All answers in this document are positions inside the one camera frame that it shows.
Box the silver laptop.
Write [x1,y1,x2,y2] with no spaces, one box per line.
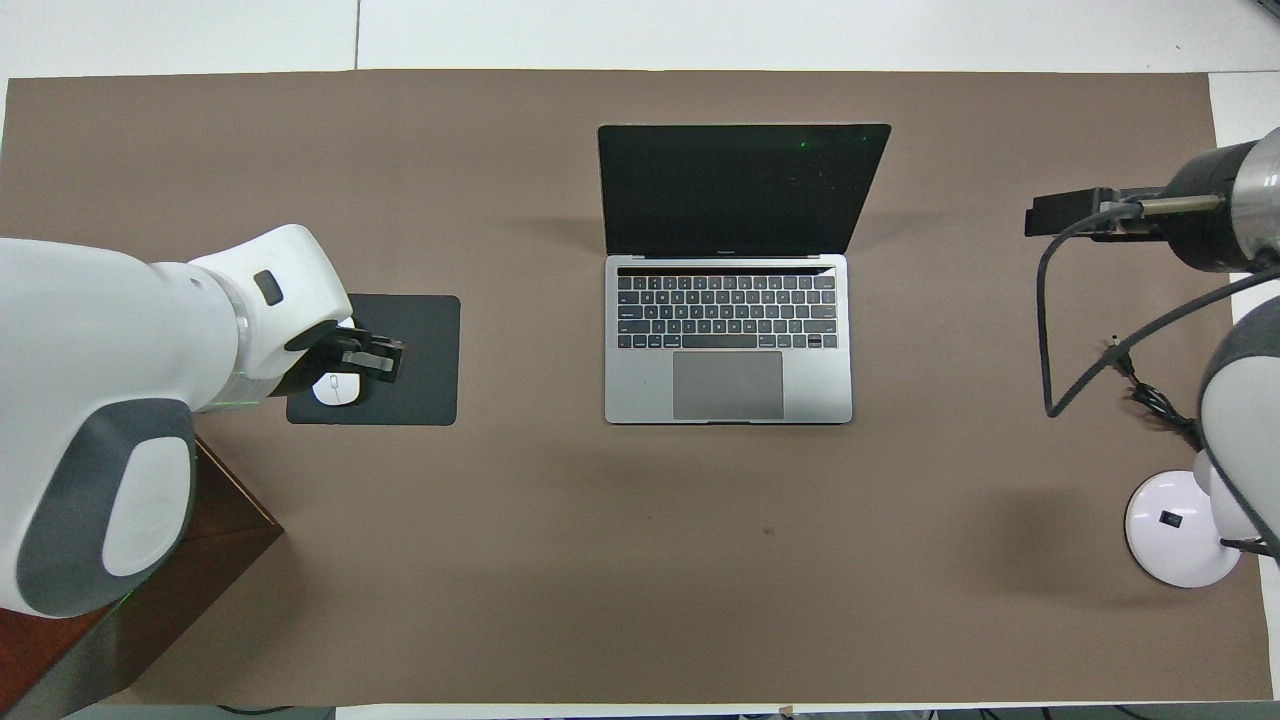
[597,123,893,426]

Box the black lamp power cable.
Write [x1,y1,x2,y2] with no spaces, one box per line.
[1110,338,1206,451]

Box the black mouse pad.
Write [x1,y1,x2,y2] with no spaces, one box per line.
[286,293,462,427]

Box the dark wooden box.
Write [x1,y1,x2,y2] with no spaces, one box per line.
[0,435,285,719]

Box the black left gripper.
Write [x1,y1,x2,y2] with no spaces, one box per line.
[269,322,407,399]

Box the brown paper table mat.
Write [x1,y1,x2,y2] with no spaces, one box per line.
[0,68,1273,706]

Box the white desk lamp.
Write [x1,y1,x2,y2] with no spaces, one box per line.
[1124,450,1280,589]

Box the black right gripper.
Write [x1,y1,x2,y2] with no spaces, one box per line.
[1024,142,1242,272]

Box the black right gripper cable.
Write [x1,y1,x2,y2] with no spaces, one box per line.
[1036,203,1280,419]

